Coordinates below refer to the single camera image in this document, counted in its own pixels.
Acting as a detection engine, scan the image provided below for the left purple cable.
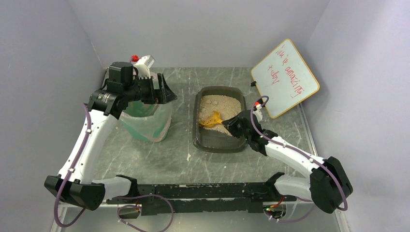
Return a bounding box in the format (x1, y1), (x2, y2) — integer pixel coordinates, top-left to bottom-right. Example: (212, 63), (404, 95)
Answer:
(53, 103), (93, 228)

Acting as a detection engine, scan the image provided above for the small whiteboard wooden frame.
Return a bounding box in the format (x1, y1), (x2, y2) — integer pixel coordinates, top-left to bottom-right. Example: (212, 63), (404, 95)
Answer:
(250, 39), (320, 119)

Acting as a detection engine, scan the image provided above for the dark grey litter tray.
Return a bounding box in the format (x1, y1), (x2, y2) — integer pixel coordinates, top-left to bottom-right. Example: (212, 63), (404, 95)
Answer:
(192, 86), (248, 153)

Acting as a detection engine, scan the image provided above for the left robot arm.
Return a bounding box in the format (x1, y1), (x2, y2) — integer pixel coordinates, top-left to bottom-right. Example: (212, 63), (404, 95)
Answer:
(44, 62), (177, 210)

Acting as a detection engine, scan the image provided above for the aluminium frame rail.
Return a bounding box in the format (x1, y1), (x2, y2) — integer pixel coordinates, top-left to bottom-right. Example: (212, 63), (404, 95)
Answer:
(50, 205), (69, 232)

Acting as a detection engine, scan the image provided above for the yellow litter scoop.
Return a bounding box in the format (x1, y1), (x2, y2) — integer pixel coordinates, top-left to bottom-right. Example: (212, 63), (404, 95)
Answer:
(199, 111), (223, 128)

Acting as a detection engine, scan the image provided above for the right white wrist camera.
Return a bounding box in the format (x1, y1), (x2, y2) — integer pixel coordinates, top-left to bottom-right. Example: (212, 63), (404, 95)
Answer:
(253, 102), (265, 122)

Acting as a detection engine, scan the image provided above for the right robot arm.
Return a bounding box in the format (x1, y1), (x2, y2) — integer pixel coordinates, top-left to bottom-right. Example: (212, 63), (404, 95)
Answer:
(222, 110), (353, 213)

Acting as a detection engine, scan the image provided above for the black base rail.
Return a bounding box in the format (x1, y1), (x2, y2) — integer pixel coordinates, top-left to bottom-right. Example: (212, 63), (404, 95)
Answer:
(106, 182), (296, 216)

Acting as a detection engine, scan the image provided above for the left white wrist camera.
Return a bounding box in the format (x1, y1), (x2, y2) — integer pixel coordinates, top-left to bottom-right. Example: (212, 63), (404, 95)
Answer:
(130, 55), (155, 79)

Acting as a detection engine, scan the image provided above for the green trash bin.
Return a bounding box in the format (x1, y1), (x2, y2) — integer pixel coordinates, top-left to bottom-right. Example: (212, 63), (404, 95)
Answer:
(120, 99), (172, 143)

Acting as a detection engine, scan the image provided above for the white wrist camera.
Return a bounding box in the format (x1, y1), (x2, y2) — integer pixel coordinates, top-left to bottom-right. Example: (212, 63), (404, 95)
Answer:
(253, 102), (265, 122)
(130, 55), (155, 79)

